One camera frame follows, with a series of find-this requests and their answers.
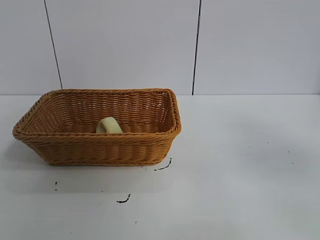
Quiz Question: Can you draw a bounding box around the pale yellow egg yolk pastry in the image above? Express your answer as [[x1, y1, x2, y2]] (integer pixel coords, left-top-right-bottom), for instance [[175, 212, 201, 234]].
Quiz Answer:
[[95, 116, 124, 135]]

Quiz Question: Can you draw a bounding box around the brown woven wicker basket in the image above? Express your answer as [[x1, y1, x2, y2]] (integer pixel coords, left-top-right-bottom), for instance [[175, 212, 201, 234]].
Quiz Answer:
[[11, 87, 183, 167]]

